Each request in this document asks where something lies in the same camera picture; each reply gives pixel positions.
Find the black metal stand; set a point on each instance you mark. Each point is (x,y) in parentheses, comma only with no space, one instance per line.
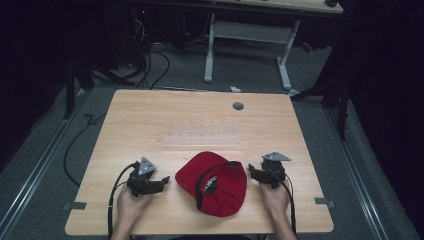
(336,96)
(71,83)

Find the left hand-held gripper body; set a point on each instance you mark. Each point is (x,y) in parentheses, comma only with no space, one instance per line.
(141,178)

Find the grey tape strip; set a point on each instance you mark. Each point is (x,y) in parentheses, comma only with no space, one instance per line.
(77,206)
(324,201)

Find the metal floor rail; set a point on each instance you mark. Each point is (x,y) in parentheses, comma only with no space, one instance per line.
(36,170)
(358,180)

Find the person's left hand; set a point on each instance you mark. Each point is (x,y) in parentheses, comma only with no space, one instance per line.
(130,206)

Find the person's right hand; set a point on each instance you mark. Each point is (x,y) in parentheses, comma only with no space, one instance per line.
(275,199)

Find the red baseball cap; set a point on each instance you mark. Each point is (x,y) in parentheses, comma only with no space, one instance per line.
(213,182)

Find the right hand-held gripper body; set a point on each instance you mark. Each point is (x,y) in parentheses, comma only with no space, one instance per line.
(273,170)

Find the white-legged wooden desk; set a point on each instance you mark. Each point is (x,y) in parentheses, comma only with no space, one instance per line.
(248,31)

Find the small white floor object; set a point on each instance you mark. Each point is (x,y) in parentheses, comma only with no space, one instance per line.
(235,89)

